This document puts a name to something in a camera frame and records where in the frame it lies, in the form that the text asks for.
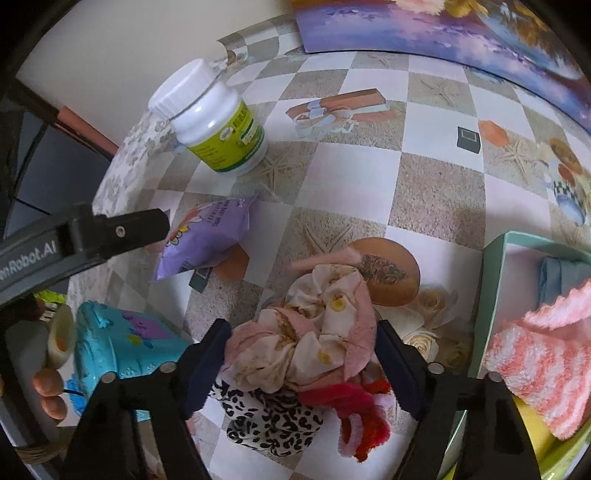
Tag floral oil painting canvas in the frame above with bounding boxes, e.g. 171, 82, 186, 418
291, 1, 590, 128

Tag yellow sponge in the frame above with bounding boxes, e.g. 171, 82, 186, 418
513, 396, 558, 462

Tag checkered patterned tablecloth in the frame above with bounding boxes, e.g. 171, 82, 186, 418
64, 13, 591, 480

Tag grey floral bedsheet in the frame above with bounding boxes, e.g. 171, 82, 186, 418
92, 111, 176, 217

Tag red pink chenille scrunchies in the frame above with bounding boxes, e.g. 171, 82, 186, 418
298, 378, 394, 463

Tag leopard print scrunchie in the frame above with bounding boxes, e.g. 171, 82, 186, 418
209, 379, 325, 457

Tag purple cartoon snack packet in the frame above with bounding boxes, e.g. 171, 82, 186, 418
152, 195, 257, 281

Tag pink white zigzag towel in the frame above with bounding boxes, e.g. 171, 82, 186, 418
484, 282, 590, 440

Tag person's left hand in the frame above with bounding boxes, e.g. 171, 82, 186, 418
32, 368, 67, 422

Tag teal plastic container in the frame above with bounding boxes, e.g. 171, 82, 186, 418
73, 301, 189, 398

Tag teal shallow box tray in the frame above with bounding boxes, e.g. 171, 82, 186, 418
468, 231, 590, 479

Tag blue face mask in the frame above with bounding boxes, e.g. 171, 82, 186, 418
538, 257, 591, 306

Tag dark cabinet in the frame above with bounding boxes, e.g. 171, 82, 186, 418
1, 80, 118, 238

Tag white green pill bottle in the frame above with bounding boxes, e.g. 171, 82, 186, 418
148, 58, 267, 176

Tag beige pink fabric scrunchie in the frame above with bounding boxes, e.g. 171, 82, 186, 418
219, 247, 377, 393

